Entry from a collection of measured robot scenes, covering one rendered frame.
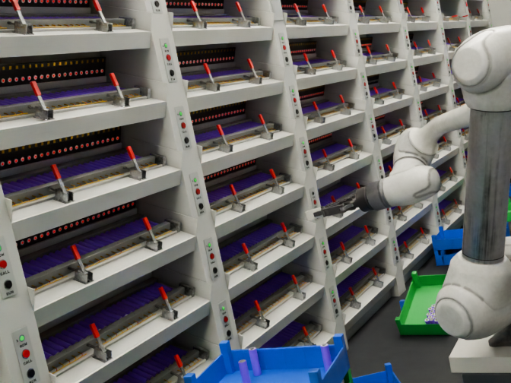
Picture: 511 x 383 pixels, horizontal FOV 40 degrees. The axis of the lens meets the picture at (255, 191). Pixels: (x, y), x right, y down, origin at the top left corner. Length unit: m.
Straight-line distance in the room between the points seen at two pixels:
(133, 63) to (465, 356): 1.21
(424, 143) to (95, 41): 1.00
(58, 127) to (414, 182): 1.01
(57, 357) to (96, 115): 0.58
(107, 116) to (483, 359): 1.15
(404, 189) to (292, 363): 0.69
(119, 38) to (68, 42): 0.18
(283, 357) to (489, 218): 0.58
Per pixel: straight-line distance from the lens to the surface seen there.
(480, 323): 1.80
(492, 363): 1.98
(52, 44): 1.73
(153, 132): 2.03
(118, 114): 1.83
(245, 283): 2.22
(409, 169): 2.11
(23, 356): 1.57
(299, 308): 2.51
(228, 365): 1.70
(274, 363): 1.67
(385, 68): 3.56
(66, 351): 1.74
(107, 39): 1.87
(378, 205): 2.15
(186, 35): 2.14
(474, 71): 1.62
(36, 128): 1.64
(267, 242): 2.45
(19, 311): 1.56
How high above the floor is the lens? 1.01
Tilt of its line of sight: 7 degrees down
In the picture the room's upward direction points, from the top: 12 degrees counter-clockwise
